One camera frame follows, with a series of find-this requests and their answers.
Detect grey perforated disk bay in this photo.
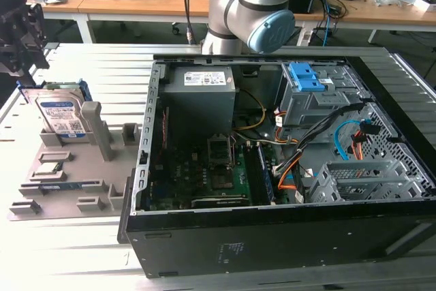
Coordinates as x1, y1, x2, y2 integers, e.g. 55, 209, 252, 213
308, 159, 436, 204

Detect black graphics card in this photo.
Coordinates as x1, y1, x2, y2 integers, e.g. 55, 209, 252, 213
190, 194, 253, 209

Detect grey metal disk bay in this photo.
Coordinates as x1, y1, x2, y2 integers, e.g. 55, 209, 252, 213
275, 62, 372, 129

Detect black open PC case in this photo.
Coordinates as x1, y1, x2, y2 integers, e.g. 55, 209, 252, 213
117, 45, 436, 279

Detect hanging blue cable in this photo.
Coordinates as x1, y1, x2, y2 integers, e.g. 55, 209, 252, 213
322, 1, 333, 47

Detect blue empty disk carrier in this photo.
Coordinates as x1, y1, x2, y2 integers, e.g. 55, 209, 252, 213
287, 61, 330, 92

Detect grey power supply unit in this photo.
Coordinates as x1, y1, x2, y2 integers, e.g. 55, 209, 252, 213
162, 65, 237, 135

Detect multicolour power wires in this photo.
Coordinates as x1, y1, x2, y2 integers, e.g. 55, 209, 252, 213
274, 108, 301, 146

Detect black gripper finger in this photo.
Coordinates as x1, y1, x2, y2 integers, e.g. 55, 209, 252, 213
19, 2, 50, 69
0, 11, 35, 87

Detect blue data wire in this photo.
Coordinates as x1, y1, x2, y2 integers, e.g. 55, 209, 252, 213
333, 119, 373, 162

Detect small white box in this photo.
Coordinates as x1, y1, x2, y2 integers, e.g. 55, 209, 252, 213
413, 0, 436, 13

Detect grey parts rack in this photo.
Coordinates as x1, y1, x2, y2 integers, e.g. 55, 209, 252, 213
7, 99, 142, 222

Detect orange wire with black plug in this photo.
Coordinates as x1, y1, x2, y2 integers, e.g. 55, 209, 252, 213
350, 129, 371, 161

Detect CPU socket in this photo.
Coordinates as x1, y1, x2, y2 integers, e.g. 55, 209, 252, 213
206, 134, 234, 169

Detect black wire bundle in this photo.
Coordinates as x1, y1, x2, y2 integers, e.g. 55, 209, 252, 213
272, 102, 372, 177

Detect installed RAM stick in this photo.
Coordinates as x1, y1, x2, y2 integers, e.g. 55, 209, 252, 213
257, 144, 276, 203

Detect loose RAM stick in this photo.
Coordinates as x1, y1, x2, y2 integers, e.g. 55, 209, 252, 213
20, 180, 100, 192

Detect CPU chip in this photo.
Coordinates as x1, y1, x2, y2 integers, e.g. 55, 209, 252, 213
35, 161, 64, 174

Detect green motherboard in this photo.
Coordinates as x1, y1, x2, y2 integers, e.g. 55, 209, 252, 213
148, 134, 277, 211

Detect yellow wire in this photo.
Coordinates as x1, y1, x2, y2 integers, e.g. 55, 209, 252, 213
234, 88, 268, 132

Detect orange flat data wire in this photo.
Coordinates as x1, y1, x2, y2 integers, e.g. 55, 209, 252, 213
277, 159, 307, 192

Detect wooden desk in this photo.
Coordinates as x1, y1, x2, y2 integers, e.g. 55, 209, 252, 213
78, 0, 436, 44
27, 0, 90, 44

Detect hard disk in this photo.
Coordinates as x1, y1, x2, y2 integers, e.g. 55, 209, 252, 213
16, 78, 95, 140

